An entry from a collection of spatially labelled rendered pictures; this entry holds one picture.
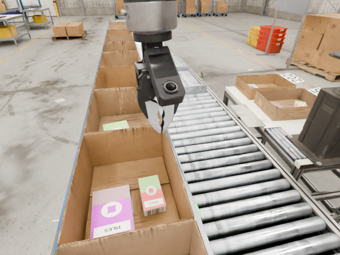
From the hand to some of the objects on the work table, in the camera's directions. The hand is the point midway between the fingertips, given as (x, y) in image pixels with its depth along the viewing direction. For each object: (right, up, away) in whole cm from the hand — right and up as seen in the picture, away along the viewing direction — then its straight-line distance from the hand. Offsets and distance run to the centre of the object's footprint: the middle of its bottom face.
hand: (161, 129), depth 45 cm
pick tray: (+81, +32, +128) cm, 154 cm away
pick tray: (+88, +14, +101) cm, 135 cm away
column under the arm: (+85, -11, +65) cm, 108 cm away
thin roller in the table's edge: (+66, -10, +71) cm, 97 cm away
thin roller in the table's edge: (+71, -9, +72) cm, 101 cm away
